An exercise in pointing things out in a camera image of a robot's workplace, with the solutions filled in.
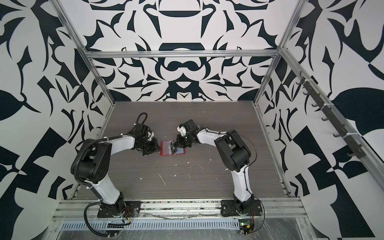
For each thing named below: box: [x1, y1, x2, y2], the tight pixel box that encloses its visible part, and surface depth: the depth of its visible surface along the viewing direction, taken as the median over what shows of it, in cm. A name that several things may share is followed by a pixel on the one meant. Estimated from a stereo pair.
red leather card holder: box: [160, 140, 186, 156], surface depth 96 cm
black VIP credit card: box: [170, 139, 178, 155], surface depth 94 cm
